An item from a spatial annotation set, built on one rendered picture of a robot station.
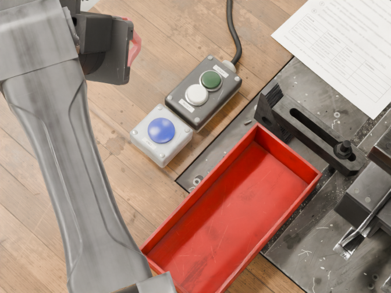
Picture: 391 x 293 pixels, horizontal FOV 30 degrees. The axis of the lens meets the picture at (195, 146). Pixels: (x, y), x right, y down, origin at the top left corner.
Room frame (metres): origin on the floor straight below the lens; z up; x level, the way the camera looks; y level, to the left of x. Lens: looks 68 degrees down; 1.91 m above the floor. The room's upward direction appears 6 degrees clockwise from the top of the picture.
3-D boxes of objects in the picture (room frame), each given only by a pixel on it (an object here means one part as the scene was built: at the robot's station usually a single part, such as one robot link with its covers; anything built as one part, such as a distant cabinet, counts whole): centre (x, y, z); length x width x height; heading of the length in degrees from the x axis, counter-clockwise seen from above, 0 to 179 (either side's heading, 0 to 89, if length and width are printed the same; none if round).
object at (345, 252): (0.28, -0.22, 0.98); 0.07 x 0.02 x 0.01; 144
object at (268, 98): (0.46, -0.12, 0.95); 0.06 x 0.03 x 0.09; 54
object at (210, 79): (0.51, -0.01, 0.93); 0.03 x 0.03 x 0.02
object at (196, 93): (0.48, 0.01, 0.93); 0.03 x 0.03 x 0.02
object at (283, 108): (0.42, -0.17, 0.95); 0.15 x 0.03 x 0.10; 54
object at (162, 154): (0.42, 0.05, 0.90); 0.07 x 0.07 x 0.06; 54
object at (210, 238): (0.30, -0.06, 0.93); 0.25 x 0.12 x 0.06; 144
